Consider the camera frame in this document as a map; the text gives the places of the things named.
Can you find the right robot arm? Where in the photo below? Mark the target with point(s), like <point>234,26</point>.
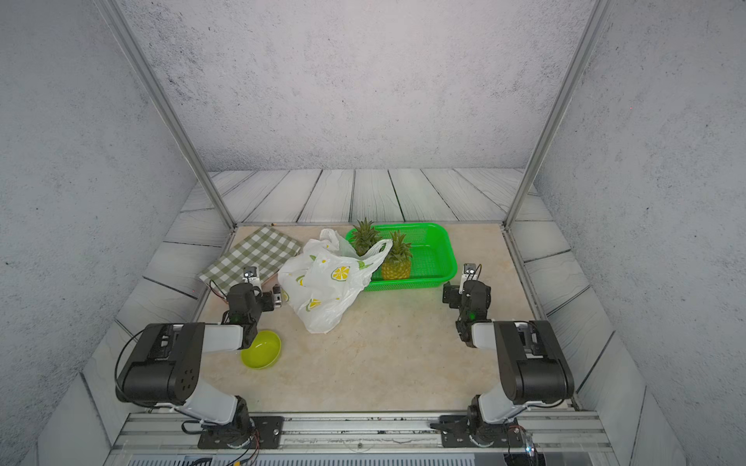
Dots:
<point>533,373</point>

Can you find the lime green bowl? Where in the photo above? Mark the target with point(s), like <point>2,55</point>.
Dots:
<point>264,352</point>

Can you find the pineapple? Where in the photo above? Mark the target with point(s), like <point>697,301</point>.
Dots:
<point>364,236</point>
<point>398,263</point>

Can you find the right metal frame post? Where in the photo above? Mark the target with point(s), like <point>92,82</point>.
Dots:
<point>573,75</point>

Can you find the white plastic bag lemon print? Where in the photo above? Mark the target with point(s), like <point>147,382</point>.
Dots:
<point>324,281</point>

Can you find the pineapple front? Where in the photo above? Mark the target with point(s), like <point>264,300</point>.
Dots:
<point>398,263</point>

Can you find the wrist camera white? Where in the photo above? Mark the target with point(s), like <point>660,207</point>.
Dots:
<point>250,275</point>
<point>469,273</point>

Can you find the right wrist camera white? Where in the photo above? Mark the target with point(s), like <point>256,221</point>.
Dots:
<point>469,273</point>

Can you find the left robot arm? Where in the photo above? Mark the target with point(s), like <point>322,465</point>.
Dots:
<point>163,369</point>

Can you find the green checkered cloth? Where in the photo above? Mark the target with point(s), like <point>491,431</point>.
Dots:
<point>267,248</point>

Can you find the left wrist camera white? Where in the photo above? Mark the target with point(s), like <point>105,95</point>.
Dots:
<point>250,275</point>

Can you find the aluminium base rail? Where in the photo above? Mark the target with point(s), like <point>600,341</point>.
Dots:
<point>542,436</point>

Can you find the pineapple back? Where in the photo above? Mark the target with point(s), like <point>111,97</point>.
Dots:
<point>364,236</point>

